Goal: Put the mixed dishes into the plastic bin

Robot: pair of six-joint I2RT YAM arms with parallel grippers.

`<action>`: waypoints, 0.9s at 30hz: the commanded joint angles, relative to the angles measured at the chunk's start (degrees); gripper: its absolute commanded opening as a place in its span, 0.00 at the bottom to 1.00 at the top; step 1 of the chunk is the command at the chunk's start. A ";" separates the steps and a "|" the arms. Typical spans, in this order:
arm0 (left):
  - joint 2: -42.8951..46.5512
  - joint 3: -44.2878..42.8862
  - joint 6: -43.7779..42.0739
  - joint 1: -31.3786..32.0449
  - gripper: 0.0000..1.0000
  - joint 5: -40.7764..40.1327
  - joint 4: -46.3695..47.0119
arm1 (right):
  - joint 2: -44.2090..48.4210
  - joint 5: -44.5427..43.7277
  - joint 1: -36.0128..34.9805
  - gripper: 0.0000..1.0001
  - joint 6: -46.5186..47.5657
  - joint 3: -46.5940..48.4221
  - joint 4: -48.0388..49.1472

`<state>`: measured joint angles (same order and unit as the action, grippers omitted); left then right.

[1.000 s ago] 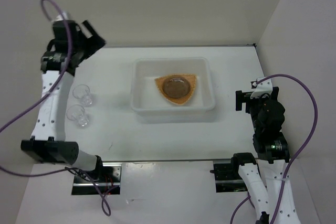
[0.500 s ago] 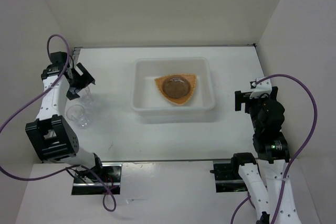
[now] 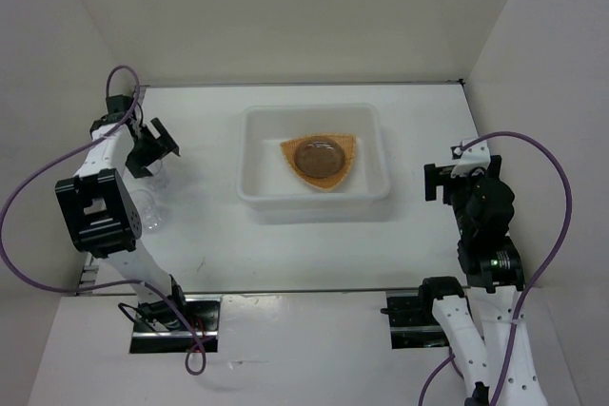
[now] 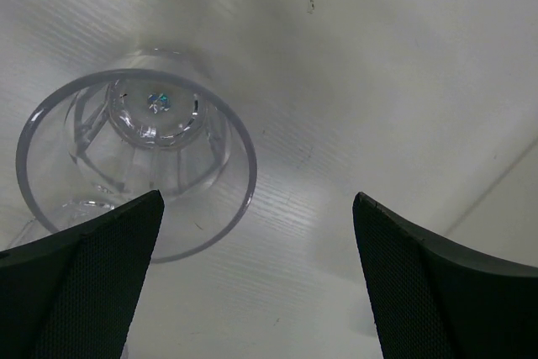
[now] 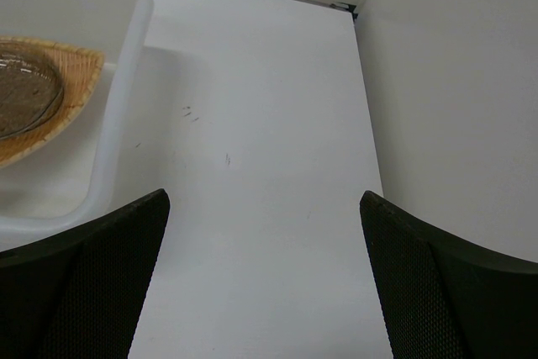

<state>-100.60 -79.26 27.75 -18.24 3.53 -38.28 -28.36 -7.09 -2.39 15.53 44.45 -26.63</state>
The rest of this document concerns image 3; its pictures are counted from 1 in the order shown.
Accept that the clear plastic cup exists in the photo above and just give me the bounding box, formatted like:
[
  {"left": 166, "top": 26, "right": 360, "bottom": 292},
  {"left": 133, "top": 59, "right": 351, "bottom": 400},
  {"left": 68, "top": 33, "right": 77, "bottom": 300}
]
[
  {"left": 144, "top": 160, "right": 169, "bottom": 192},
  {"left": 129, "top": 189, "right": 163, "bottom": 233}
]

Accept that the woven bamboo fan tray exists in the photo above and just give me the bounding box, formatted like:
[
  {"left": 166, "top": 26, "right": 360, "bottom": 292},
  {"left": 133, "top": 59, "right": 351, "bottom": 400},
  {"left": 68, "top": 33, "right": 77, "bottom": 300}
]
[{"left": 280, "top": 133, "right": 357, "bottom": 192}]

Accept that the smoky glass plate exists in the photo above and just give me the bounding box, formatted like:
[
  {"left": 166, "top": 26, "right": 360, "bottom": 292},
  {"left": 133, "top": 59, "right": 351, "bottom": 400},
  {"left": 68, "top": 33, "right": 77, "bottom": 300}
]
[{"left": 294, "top": 137, "right": 346, "bottom": 179}]

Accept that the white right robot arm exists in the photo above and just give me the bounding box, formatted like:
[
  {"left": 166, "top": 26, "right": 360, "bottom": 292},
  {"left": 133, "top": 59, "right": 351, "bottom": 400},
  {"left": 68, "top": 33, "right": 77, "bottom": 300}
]
[{"left": 417, "top": 135, "right": 548, "bottom": 405}]

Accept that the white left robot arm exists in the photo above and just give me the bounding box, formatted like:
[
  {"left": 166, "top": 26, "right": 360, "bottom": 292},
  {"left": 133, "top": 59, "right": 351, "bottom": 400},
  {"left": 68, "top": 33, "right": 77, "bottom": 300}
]
[{"left": 55, "top": 95, "right": 189, "bottom": 330}]

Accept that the translucent plastic bin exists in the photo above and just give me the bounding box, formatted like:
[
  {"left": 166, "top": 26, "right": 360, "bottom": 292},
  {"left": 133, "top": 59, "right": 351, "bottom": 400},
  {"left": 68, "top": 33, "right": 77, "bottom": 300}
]
[{"left": 236, "top": 104, "right": 391, "bottom": 223}]

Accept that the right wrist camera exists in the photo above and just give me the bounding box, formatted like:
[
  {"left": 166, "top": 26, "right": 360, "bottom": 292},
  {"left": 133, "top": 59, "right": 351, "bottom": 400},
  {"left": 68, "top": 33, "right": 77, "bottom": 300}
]
[{"left": 451, "top": 139, "right": 491, "bottom": 179}]

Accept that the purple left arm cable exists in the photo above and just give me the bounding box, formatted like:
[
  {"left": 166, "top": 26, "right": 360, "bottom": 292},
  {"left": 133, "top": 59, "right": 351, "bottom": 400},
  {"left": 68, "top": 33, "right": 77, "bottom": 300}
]
[{"left": 0, "top": 64, "right": 208, "bottom": 376}]

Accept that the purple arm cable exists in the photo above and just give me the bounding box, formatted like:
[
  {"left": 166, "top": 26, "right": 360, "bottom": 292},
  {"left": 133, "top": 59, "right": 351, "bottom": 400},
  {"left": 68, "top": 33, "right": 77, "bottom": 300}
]
[
  {"left": 0, "top": 64, "right": 208, "bottom": 376},
  {"left": 418, "top": 131, "right": 572, "bottom": 406}
]

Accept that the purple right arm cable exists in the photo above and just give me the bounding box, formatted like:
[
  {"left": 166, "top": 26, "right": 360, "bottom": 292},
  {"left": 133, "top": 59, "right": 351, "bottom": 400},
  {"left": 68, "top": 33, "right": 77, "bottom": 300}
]
[{"left": 418, "top": 131, "right": 572, "bottom": 406}]

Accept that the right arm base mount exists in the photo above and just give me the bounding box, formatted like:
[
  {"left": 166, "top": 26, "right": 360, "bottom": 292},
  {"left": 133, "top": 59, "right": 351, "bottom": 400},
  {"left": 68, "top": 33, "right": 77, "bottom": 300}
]
[{"left": 381, "top": 289, "right": 448, "bottom": 350}]

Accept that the aluminium table edge rail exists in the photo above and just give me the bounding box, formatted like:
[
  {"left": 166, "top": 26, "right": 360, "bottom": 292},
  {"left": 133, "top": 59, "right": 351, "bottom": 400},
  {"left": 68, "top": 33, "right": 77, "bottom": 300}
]
[{"left": 79, "top": 87, "right": 147, "bottom": 287}]

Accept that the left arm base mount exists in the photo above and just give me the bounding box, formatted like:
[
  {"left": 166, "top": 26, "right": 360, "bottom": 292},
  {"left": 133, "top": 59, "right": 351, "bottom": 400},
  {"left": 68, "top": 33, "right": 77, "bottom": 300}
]
[{"left": 117, "top": 295, "right": 222, "bottom": 355}]

